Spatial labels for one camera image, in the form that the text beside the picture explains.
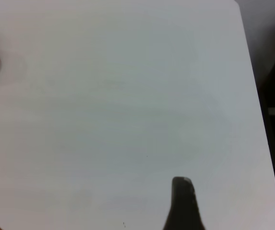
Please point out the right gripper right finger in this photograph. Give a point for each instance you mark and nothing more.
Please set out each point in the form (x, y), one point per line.
(182, 208)

